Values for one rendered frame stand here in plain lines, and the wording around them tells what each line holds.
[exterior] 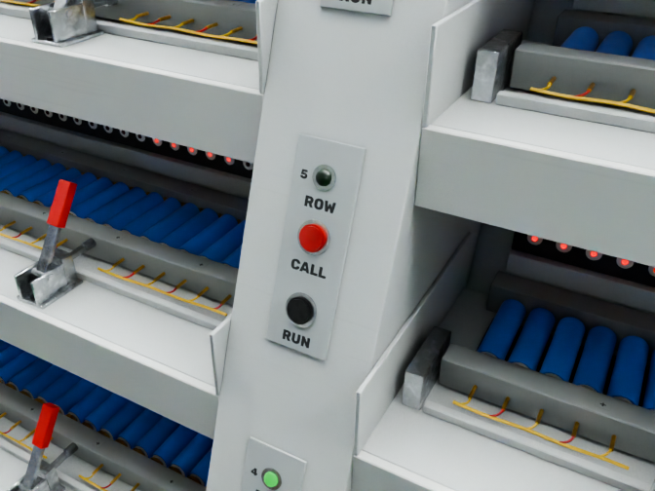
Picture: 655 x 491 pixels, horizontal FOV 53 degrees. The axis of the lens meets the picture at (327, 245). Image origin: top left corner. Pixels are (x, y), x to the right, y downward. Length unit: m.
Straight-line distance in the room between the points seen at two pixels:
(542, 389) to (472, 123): 0.17
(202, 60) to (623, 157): 0.26
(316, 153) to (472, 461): 0.19
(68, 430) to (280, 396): 0.29
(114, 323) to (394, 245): 0.23
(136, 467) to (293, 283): 0.28
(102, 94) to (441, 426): 0.30
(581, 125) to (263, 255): 0.19
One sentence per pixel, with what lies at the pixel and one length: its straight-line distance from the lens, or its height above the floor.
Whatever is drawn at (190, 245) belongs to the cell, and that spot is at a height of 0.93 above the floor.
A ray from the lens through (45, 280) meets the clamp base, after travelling 0.53.
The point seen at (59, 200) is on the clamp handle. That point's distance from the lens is 0.53.
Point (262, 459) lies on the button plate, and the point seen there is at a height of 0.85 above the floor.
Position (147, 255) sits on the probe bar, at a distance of 0.53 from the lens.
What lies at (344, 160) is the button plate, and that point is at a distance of 0.35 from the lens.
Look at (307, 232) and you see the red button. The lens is 0.36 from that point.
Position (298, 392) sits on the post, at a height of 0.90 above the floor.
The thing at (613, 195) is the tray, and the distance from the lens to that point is 0.33.
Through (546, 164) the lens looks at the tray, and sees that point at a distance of 0.33.
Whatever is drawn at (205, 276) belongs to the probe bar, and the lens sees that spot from 0.50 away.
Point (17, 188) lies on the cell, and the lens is 0.67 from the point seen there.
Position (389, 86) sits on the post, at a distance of 0.35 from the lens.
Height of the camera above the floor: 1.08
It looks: 15 degrees down
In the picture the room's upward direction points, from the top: 10 degrees clockwise
